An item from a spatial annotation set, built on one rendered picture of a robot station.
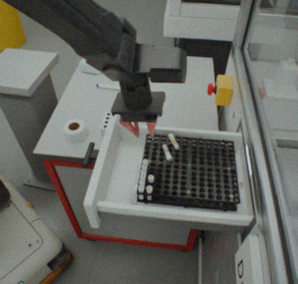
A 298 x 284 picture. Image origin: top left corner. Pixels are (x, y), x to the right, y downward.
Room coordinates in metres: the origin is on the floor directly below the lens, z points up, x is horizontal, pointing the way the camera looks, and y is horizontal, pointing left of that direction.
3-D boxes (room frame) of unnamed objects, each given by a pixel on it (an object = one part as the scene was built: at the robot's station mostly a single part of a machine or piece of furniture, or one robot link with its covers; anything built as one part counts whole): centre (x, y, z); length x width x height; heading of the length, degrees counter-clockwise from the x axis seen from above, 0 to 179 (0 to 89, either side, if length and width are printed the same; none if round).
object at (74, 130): (0.62, 0.24, 0.78); 0.07 x 0.07 x 0.04
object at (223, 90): (0.71, -0.23, 0.88); 0.07 x 0.05 x 0.07; 173
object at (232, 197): (0.40, -0.09, 0.87); 0.22 x 0.18 x 0.06; 83
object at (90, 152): (0.42, 0.13, 0.91); 0.07 x 0.04 x 0.01; 173
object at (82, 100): (0.82, 0.04, 0.38); 0.62 x 0.58 x 0.76; 173
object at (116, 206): (0.39, -0.10, 0.86); 0.40 x 0.26 x 0.06; 83
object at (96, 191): (0.42, 0.11, 0.87); 0.29 x 0.02 x 0.11; 173
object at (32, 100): (1.04, 0.59, 0.38); 0.30 x 0.30 x 0.76; 78
